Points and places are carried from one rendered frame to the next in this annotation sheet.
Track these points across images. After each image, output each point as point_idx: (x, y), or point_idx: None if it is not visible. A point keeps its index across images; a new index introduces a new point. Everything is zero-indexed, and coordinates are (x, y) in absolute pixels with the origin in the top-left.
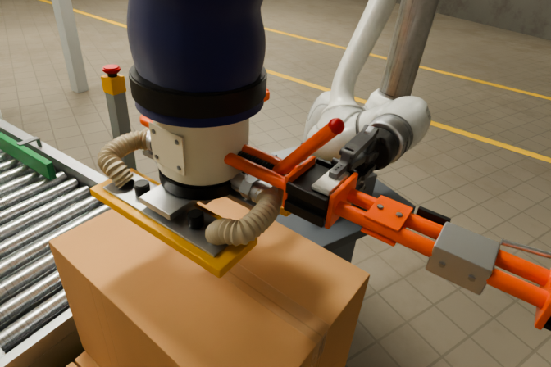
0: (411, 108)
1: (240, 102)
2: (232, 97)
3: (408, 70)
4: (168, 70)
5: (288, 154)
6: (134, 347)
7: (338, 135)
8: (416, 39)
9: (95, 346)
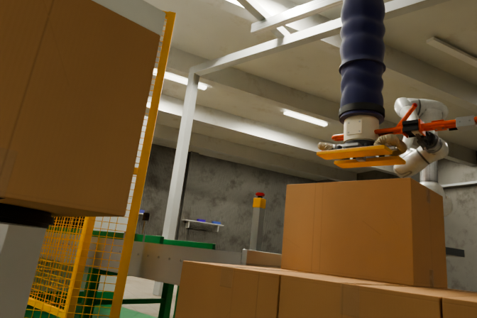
0: None
1: (380, 108)
2: (378, 106)
3: (432, 166)
4: (360, 96)
5: None
6: (340, 202)
7: (409, 155)
8: None
9: (299, 247)
